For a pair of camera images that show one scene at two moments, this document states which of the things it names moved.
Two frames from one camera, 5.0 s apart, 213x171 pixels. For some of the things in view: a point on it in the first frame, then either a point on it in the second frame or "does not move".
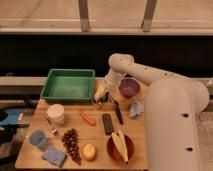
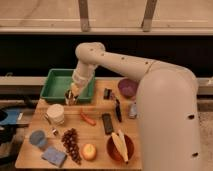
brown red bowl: x=114 y=153 does not move
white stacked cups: x=55 y=114 does not move
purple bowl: x=129 y=87 does not move
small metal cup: x=99 y=101 → x=70 y=98
